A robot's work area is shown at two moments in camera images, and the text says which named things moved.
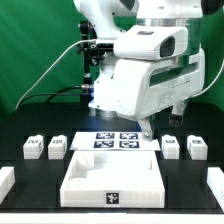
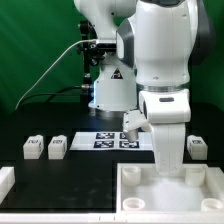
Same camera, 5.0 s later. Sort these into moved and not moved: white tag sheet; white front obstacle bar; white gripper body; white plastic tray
Moved: white plastic tray; white gripper body
Not moved: white tag sheet; white front obstacle bar
